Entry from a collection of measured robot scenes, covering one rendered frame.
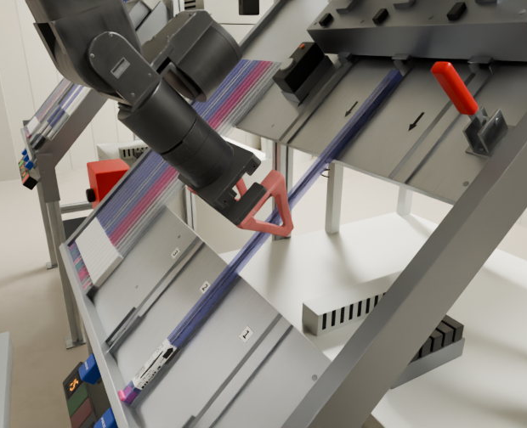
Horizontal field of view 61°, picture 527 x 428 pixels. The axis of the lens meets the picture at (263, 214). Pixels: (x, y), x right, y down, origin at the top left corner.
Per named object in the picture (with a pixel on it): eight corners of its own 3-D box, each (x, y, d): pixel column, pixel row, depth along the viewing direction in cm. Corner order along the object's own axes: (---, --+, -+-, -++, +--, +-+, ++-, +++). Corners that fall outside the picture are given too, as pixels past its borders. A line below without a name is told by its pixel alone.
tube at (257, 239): (130, 404, 51) (122, 401, 50) (127, 396, 52) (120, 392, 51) (402, 76, 56) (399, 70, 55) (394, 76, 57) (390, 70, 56)
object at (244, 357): (212, 558, 38) (184, 554, 36) (82, 254, 91) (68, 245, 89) (351, 377, 39) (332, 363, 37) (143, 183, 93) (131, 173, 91)
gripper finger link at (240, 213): (285, 195, 54) (236, 145, 48) (321, 215, 48) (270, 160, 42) (249, 239, 53) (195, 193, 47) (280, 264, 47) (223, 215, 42)
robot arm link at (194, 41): (50, 52, 40) (79, 55, 33) (133, -39, 42) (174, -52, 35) (146, 137, 48) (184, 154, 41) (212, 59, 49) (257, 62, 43)
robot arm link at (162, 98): (101, 109, 42) (119, 115, 38) (147, 56, 44) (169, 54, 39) (155, 155, 47) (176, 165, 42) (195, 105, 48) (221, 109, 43)
